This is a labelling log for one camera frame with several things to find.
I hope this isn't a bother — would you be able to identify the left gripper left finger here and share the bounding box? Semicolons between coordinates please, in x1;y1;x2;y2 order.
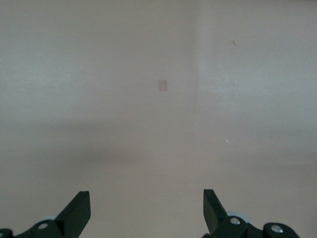
23;190;91;238

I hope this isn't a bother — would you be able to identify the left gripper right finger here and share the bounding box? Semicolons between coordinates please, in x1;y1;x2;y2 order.
203;188;251;238

